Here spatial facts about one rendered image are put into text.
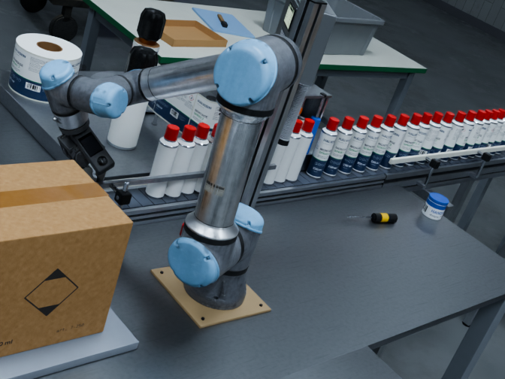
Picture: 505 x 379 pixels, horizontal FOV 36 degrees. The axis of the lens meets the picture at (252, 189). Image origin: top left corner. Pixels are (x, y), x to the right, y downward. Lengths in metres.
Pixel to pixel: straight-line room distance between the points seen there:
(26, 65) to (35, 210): 1.04
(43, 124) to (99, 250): 0.91
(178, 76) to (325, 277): 0.72
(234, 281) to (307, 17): 0.65
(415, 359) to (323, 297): 1.54
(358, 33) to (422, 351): 1.76
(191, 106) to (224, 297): 0.76
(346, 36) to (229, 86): 2.84
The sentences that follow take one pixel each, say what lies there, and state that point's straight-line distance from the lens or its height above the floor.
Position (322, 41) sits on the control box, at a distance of 1.95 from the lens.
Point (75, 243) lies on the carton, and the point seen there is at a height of 1.09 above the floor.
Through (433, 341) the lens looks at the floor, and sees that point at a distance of 3.69.
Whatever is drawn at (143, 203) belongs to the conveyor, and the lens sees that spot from 2.04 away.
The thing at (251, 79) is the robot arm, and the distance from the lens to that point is 1.44.
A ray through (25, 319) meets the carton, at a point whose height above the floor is 0.93.
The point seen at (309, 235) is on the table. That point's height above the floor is 0.83.
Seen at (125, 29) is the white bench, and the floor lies 0.79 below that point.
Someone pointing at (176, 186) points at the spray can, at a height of 0.92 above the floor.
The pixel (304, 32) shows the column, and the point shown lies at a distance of 1.90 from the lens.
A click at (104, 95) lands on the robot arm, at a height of 1.24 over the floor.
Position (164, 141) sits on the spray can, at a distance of 2.01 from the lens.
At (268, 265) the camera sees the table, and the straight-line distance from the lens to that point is 2.05.
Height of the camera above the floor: 1.88
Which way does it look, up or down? 26 degrees down
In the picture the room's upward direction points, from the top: 19 degrees clockwise
